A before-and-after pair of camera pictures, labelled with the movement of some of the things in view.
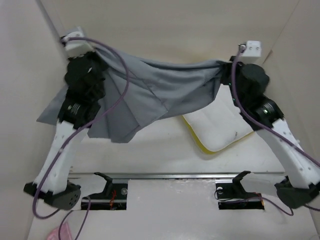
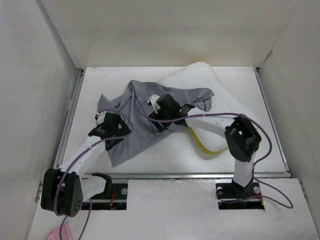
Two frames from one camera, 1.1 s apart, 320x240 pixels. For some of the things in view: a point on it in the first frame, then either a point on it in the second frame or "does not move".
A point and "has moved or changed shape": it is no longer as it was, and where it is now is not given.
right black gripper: [227, 68] → [157, 116]
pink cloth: [65, 233] does not move
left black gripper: [94, 55] → [123, 130]
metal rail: [177, 175] does not move
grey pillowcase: [160, 87] has moved or changed shape
